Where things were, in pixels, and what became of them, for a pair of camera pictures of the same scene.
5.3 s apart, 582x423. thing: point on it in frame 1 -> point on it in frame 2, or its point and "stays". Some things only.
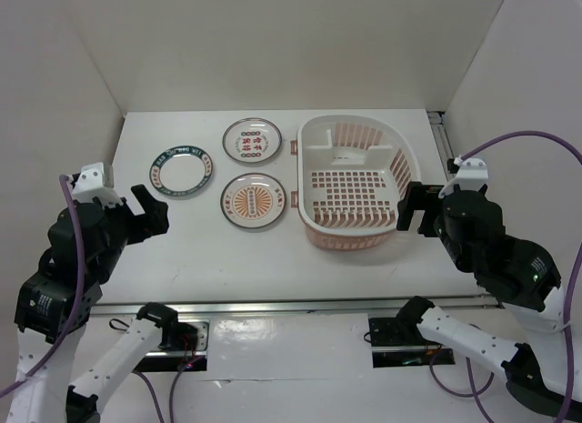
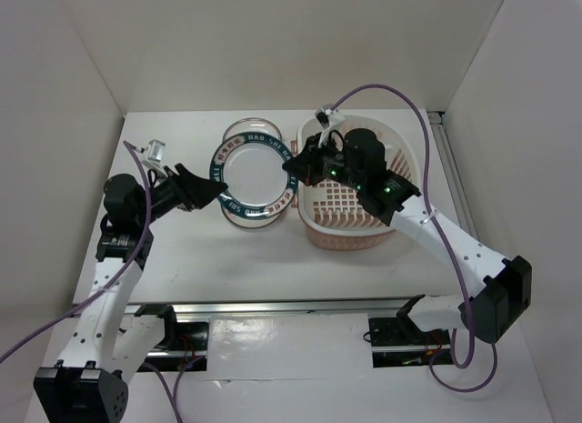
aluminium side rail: x=440 y=140 stays
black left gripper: x=155 y=218 -> x=191 y=190
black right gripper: x=417 y=196 -> x=305 y=166
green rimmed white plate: x=181 y=170 -> x=250 y=164
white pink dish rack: x=352 y=172 stays
